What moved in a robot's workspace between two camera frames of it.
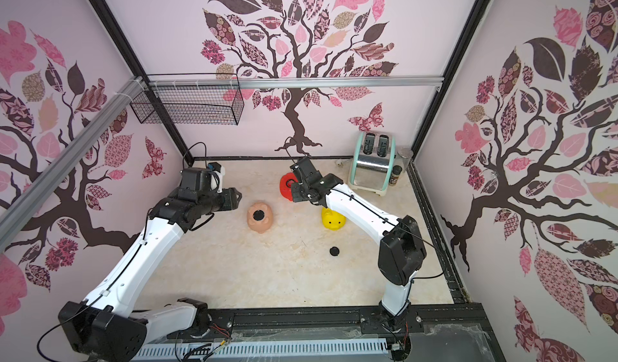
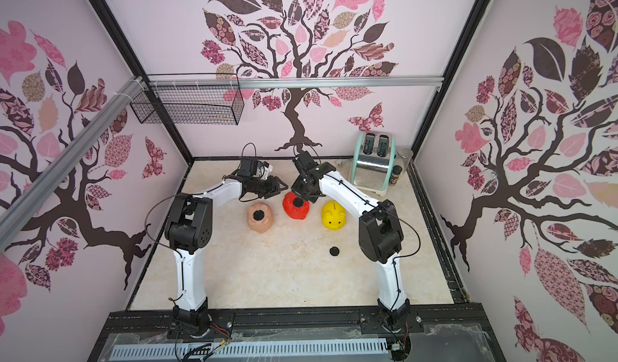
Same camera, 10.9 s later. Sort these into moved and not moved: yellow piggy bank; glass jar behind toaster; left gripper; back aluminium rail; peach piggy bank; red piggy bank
Moved: left gripper; red piggy bank
Not moved: yellow piggy bank; back aluminium rail; peach piggy bank; glass jar behind toaster
